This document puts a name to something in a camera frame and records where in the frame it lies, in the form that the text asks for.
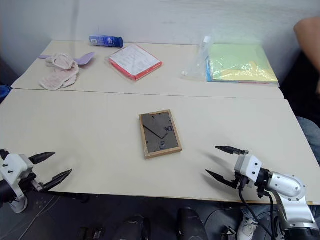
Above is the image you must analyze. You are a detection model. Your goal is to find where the dark rounded shape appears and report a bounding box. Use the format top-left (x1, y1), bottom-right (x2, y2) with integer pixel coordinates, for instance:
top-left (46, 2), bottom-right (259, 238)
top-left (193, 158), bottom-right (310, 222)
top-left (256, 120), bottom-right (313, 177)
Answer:
top-left (176, 206), bottom-right (209, 240)

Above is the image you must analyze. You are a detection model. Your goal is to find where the pink knitted cloth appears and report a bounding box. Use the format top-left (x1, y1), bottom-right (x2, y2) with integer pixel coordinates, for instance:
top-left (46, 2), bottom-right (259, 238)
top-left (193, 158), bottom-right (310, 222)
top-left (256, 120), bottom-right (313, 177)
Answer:
top-left (38, 51), bottom-right (81, 91)

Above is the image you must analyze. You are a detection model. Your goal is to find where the flat purple insole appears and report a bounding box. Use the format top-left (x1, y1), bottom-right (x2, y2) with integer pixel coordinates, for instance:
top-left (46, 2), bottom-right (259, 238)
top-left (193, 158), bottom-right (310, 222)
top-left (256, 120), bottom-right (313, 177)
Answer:
top-left (37, 51), bottom-right (96, 67)

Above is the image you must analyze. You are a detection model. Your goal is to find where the red booklet in plastic sleeve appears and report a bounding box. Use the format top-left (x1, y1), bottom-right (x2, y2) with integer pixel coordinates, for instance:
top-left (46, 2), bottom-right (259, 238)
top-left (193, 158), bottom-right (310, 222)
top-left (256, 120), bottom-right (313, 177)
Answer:
top-left (104, 43), bottom-right (164, 82)

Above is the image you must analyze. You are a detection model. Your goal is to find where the stack of coloured paper sheets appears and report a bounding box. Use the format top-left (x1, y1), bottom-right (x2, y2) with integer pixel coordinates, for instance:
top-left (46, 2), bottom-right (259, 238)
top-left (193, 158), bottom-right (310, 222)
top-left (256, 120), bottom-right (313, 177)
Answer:
top-left (205, 43), bottom-right (280, 86)

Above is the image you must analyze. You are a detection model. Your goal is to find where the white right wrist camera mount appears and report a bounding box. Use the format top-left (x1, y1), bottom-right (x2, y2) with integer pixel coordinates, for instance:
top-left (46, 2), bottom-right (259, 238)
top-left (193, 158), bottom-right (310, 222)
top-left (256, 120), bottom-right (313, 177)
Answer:
top-left (234, 154), bottom-right (264, 188)

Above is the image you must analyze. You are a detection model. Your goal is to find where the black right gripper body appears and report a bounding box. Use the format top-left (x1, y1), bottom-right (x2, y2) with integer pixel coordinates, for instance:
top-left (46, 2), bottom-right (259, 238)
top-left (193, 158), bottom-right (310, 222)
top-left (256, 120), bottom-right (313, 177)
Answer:
top-left (232, 171), bottom-right (252, 191)

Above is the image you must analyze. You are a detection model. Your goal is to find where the blue cylindrical can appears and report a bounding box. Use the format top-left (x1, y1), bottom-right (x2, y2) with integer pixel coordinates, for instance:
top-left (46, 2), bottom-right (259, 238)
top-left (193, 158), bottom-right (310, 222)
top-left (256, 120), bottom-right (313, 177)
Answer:
top-left (89, 34), bottom-right (124, 49)

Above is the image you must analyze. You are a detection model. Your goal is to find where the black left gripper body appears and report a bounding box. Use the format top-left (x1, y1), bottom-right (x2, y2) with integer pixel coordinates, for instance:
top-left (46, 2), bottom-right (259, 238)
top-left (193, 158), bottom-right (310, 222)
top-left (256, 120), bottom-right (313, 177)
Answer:
top-left (22, 171), bottom-right (47, 194)

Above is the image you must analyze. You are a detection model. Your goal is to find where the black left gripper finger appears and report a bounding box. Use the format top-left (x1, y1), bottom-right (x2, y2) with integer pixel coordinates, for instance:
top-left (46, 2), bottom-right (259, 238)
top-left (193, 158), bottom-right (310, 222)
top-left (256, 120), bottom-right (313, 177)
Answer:
top-left (39, 168), bottom-right (74, 193)
top-left (27, 151), bottom-right (57, 165)

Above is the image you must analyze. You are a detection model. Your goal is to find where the white sneaker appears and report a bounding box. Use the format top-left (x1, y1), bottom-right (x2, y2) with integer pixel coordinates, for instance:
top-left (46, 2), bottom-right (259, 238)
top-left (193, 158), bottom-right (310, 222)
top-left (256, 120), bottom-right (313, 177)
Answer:
top-left (236, 216), bottom-right (259, 240)

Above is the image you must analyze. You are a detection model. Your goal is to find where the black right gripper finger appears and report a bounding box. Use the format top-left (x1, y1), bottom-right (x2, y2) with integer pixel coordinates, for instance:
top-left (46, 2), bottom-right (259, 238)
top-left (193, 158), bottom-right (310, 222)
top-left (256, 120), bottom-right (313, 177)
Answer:
top-left (215, 145), bottom-right (250, 156)
top-left (205, 169), bottom-right (237, 190)

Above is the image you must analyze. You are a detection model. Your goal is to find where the black buckle object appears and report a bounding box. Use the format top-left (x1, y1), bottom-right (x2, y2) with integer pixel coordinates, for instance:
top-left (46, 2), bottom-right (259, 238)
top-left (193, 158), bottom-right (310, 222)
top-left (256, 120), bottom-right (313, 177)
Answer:
top-left (220, 225), bottom-right (238, 240)

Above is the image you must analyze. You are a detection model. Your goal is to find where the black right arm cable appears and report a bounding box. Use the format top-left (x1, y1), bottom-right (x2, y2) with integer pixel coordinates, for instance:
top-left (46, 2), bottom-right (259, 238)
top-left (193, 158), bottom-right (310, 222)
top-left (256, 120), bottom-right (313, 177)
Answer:
top-left (238, 186), bottom-right (285, 240)

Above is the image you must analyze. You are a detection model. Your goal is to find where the clear plastic bag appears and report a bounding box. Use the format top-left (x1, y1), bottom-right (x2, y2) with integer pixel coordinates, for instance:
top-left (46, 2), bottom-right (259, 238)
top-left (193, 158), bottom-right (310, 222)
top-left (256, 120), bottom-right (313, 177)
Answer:
top-left (180, 36), bottom-right (281, 88)

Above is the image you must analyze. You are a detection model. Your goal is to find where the person's leg in jeans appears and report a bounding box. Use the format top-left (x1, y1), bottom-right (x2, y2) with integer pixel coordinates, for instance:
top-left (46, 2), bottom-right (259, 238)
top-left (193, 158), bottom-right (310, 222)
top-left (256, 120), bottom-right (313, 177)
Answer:
top-left (295, 116), bottom-right (320, 169)

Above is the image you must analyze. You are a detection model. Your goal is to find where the wooden picture frame face down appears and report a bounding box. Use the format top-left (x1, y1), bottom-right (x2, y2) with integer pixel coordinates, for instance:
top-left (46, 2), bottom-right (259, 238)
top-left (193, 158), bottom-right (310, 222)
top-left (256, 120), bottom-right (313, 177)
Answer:
top-left (138, 109), bottom-right (183, 161)

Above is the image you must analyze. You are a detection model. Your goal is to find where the blue round object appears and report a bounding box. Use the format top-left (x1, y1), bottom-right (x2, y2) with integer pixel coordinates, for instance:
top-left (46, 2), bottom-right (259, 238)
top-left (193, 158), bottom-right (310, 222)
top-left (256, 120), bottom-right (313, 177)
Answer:
top-left (0, 84), bottom-right (12, 104)

